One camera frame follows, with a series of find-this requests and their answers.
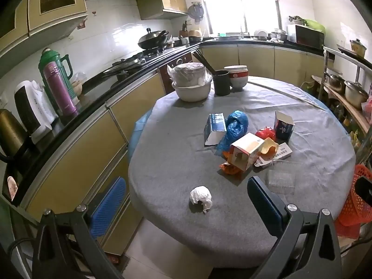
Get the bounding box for gas stove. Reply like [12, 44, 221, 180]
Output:
[102, 49, 181, 76]

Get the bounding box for green plastic basin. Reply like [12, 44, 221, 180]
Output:
[304, 19, 326, 32]

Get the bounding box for red plastic bag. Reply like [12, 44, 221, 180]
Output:
[255, 127, 276, 141]

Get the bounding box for clear plastic tray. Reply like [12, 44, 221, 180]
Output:
[267, 160, 297, 195]

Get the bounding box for black kitchen countertop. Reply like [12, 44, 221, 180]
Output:
[0, 39, 326, 210]

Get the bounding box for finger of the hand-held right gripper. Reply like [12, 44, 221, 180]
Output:
[355, 177, 372, 208]

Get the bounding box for purple thermos bottle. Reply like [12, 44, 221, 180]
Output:
[43, 62, 80, 117]

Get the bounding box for blue plastic bag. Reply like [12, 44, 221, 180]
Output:
[216, 110, 249, 155]

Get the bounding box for dark red built-in appliance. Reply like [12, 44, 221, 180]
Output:
[158, 58, 186, 93]

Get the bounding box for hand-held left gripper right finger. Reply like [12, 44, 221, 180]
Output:
[247, 176, 342, 279]

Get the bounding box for cookware beside sink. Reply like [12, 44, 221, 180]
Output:
[253, 28, 288, 43]

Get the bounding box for small yellow wall cabinet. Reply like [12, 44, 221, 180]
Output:
[136, 0, 189, 20]

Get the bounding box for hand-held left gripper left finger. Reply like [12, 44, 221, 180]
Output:
[30, 177, 128, 279]

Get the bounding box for small steel pot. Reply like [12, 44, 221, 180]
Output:
[328, 74, 345, 93]

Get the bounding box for grey tablecloth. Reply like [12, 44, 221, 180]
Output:
[128, 76, 356, 269]

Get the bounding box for clear plastic food bag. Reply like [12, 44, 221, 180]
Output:
[71, 73, 88, 96]

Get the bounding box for red banded bowl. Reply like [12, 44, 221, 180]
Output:
[228, 70, 249, 91]

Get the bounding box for green thermos jug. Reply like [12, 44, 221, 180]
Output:
[38, 47, 80, 114]

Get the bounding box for white medicine box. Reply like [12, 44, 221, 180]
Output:
[254, 142, 292, 167]

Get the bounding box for gold kettle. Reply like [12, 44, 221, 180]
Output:
[0, 108, 30, 163]

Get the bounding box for white microwave oven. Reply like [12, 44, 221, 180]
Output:
[287, 24, 325, 50]

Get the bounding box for cream enamel pot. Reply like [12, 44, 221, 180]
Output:
[350, 38, 367, 59]

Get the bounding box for large steel pot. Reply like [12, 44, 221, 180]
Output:
[344, 80, 369, 109]

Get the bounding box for red mesh basket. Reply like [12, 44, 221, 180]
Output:
[334, 164, 372, 239]

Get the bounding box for flat metal lid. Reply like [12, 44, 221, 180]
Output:
[103, 58, 140, 74]

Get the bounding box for orange and white carton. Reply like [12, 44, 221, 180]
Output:
[229, 133, 266, 171]

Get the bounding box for blue and white carton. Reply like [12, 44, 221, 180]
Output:
[203, 112, 228, 146]

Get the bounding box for white bowl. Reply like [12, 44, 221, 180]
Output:
[224, 65, 249, 74]

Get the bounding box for yellow green snack bag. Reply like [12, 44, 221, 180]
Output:
[347, 131, 361, 152]

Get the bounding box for orange plastic wrapper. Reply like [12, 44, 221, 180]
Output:
[219, 148, 243, 175]

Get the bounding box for yellow rice cooker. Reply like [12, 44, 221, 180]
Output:
[188, 27, 204, 43]

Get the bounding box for black cup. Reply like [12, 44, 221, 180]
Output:
[213, 70, 231, 96]

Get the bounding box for yellow base cabinets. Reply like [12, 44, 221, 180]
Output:
[17, 42, 326, 256]

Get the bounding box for dark blue small box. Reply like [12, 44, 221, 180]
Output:
[274, 110, 296, 140]

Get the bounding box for yellow paper wrapper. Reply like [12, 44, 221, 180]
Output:
[259, 137, 279, 156]

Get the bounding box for bundle of dark chopsticks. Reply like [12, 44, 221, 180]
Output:
[192, 49, 217, 75]

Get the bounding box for metal shelf rack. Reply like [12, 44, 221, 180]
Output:
[312, 45, 372, 166]

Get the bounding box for pink plastic bag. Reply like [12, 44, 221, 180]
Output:
[360, 93, 372, 120]

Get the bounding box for black wok with lid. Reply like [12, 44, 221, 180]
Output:
[137, 27, 170, 50]

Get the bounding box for window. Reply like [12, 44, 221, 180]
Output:
[198, 0, 282, 34]

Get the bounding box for white tissue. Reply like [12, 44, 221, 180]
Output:
[190, 186, 213, 213]

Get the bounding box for thin bamboo stick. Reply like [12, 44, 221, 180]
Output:
[247, 81, 327, 111]

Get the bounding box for black cable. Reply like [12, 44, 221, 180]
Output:
[7, 238, 38, 256]

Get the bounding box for white basin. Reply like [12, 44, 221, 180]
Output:
[171, 80, 213, 103]

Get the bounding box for black and white heater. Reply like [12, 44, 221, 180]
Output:
[14, 80, 59, 144]

